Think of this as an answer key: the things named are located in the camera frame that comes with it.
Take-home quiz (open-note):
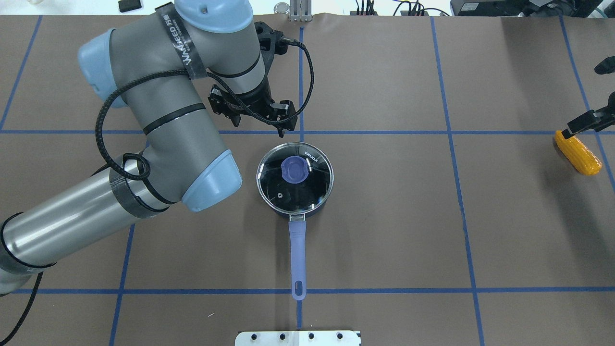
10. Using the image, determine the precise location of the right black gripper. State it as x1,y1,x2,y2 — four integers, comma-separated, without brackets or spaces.
563,56,615,139

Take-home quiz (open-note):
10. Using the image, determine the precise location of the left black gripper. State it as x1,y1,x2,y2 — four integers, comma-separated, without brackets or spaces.
208,82,295,138

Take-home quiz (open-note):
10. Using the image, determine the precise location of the glass lid purple knob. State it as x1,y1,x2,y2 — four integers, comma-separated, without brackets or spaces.
256,142,334,214

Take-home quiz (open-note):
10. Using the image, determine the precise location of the yellow plastic corn cob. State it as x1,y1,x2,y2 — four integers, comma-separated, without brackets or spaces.
554,131,603,176

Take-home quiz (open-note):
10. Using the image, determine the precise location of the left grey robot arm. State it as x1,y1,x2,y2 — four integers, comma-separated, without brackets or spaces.
1,0,294,296

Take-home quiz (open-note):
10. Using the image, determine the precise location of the dark blue saucepan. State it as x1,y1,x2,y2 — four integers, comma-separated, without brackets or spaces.
256,142,334,301

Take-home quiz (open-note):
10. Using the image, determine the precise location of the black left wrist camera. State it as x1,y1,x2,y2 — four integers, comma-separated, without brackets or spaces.
254,21,288,69

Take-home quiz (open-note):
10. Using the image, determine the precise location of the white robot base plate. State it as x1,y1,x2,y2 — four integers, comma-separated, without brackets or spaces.
234,330,362,346

